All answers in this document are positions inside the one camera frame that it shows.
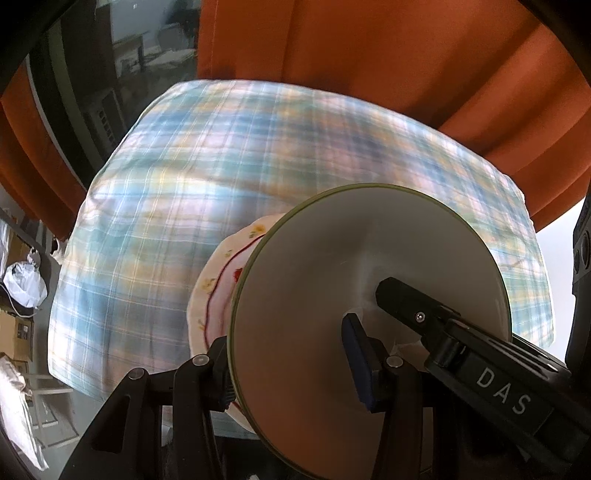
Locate blue plaid tablecloth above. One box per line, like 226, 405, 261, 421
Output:
47, 79, 557, 439

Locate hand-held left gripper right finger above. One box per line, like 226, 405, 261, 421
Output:
341, 313, 437, 480

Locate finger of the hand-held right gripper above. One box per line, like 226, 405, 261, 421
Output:
375, 277, 462, 370

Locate cardboard box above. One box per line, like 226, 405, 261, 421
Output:
0, 311, 35, 361

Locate small red-flower dish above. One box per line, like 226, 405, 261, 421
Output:
206, 237, 266, 411

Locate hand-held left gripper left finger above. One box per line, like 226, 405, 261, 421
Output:
58, 336, 232, 480

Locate white plastic bag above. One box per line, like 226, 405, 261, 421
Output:
4, 261, 49, 308

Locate white crumpled bag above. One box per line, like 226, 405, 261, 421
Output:
0, 355, 49, 469

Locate dark glass window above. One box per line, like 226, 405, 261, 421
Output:
23, 0, 204, 185

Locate white floral ceramic bowl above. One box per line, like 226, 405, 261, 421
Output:
228, 184, 513, 480

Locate orange curtain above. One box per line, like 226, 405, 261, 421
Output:
196, 0, 591, 232
0, 55, 88, 241

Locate scalloped yellow-flower plate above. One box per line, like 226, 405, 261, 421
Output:
186, 212, 287, 439

